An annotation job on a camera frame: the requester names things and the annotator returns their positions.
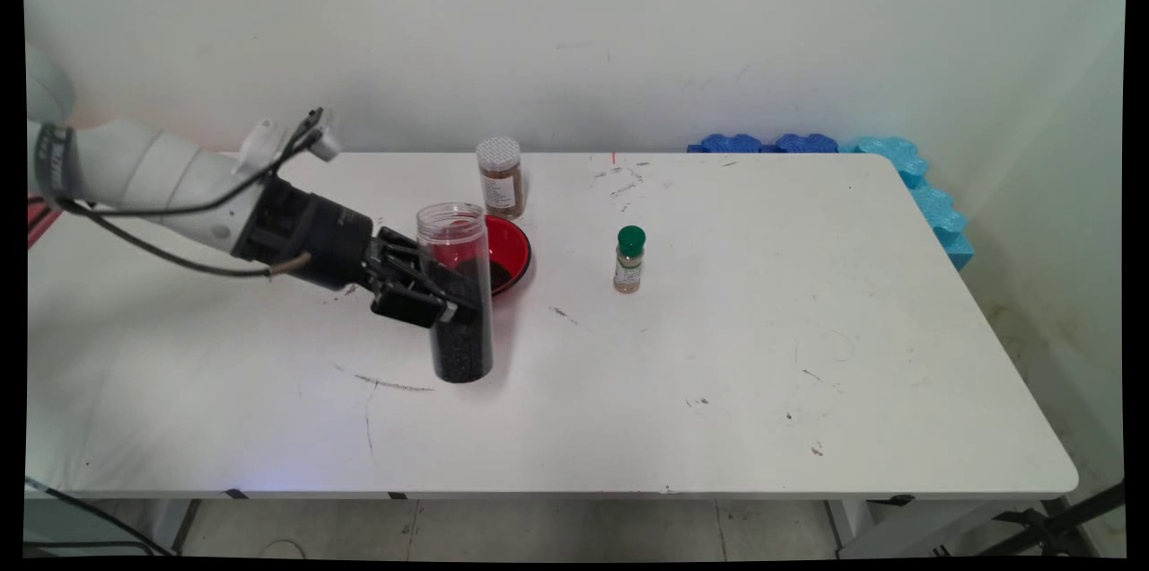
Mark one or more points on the light blue foam mat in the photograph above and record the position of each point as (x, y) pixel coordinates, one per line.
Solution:
(898, 158)

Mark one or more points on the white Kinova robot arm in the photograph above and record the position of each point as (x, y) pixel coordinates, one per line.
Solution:
(144, 162)

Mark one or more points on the red bowl with black rim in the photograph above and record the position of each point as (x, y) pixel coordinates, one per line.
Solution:
(507, 234)

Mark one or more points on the black seeds pile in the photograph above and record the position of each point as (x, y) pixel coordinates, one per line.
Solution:
(501, 270)

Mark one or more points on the brown spice jar white lid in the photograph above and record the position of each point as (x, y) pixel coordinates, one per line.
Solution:
(503, 189)

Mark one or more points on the grey table leg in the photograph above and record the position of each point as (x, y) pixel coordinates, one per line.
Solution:
(166, 522)

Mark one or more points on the small spice bottle green cap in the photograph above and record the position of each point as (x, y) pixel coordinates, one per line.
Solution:
(628, 270)

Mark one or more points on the pink foam block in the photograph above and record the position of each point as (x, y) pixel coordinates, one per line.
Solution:
(45, 221)

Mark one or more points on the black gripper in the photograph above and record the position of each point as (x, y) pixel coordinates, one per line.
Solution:
(314, 239)

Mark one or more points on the clear jar of black seeds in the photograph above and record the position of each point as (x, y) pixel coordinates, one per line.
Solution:
(462, 355)

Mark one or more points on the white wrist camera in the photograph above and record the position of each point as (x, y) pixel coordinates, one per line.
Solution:
(323, 143)

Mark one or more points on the black tripod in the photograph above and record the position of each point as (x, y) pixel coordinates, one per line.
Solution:
(1091, 499)

